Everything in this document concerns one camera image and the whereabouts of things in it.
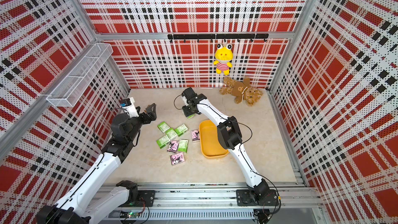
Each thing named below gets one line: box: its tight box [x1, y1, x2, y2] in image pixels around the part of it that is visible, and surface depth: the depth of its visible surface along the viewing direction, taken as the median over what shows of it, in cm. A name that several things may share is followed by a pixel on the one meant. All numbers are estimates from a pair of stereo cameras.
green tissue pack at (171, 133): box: [165, 127, 178, 140], surface depth 96 cm
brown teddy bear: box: [219, 76, 264, 107], surface depth 113 cm
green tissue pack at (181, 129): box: [174, 123, 189, 137], surface depth 98 cm
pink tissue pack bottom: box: [169, 151, 186, 166], surface depth 86 cm
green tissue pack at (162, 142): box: [155, 135, 171, 149], surface depth 93 cm
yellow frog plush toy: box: [213, 43, 234, 76], surface depth 95 cm
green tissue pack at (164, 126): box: [157, 121, 171, 133], surface depth 100 cm
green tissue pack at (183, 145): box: [177, 139, 189, 153], surface depth 91 cm
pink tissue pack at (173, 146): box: [166, 140, 180, 153], surface depth 90 cm
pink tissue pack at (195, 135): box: [191, 129, 201, 143], surface depth 95 cm
